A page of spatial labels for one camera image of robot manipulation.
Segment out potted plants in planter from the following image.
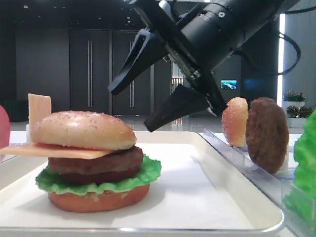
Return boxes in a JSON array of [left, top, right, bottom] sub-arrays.
[[282, 90, 313, 128]]

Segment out upright sesame bun right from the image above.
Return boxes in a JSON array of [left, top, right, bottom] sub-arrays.
[[221, 97, 248, 147]]

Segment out upright orange cheese slice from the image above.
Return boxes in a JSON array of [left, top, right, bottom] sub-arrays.
[[28, 93, 51, 142]]

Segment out dark double doors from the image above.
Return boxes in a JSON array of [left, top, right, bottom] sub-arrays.
[[69, 30, 171, 116]]

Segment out upright red tomato slice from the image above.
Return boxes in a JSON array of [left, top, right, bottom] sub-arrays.
[[0, 106, 11, 148]]

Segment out upright green lettuce leaf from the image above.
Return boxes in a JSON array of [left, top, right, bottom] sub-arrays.
[[284, 112, 316, 227]]

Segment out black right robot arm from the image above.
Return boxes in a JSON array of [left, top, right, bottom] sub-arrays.
[[108, 0, 285, 131]]

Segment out sesame bun top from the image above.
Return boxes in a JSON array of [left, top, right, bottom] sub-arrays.
[[31, 111, 137, 151]]

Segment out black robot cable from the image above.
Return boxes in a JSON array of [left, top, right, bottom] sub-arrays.
[[234, 32, 302, 76]]

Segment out upright brown meat patty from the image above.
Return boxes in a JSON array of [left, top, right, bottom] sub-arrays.
[[246, 97, 289, 174]]

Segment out green lettuce leaf on burger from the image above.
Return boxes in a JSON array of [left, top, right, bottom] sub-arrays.
[[36, 155, 161, 196]]

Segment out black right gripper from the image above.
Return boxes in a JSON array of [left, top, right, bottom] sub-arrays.
[[108, 0, 227, 132]]

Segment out right clear plastic rail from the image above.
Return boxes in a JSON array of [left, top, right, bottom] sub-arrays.
[[202, 129, 316, 237]]

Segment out bottom bun of burger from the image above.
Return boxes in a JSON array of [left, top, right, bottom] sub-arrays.
[[48, 184, 150, 213]]

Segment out white metal serving tray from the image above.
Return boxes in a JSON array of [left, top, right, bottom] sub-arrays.
[[0, 131, 285, 237]]

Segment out small wall screen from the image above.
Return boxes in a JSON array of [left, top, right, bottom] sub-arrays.
[[221, 79, 237, 90]]

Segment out brown meat patty on burger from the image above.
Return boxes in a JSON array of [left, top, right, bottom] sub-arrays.
[[48, 146, 144, 185]]

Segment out orange cheese slice on burger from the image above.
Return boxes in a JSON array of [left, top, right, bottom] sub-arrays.
[[0, 142, 115, 159]]

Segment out sesame bun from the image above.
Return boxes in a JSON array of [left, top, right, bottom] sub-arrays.
[[31, 111, 137, 151], [221, 97, 248, 147]]

